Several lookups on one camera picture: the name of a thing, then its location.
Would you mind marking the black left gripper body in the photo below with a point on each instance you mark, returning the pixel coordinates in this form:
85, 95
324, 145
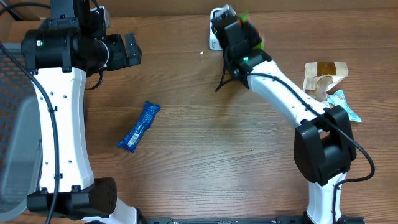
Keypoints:
118, 57

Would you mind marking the green snack bag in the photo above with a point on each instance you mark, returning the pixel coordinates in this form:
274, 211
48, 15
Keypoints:
251, 34

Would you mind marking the blue snack bar wrapper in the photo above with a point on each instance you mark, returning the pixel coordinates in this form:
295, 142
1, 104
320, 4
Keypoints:
131, 140

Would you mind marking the beige snack bag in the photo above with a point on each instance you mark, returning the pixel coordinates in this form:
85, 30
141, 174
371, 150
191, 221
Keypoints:
320, 77

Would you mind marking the teal snack packet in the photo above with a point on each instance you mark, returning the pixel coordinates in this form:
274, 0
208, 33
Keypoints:
339, 99

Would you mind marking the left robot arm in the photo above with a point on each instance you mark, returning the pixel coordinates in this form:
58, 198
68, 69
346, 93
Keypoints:
59, 57

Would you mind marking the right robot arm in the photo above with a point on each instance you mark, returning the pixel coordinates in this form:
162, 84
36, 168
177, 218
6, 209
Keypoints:
323, 150

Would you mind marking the white barcode scanner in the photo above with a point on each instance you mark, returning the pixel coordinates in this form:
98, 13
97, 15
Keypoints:
213, 41

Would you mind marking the grey plastic shopping basket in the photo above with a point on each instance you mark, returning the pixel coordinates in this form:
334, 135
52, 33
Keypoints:
21, 153

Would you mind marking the cardboard box wall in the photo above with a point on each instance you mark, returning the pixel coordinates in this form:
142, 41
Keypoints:
202, 8

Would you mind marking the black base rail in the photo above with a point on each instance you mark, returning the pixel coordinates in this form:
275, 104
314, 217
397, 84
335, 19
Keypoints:
278, 220

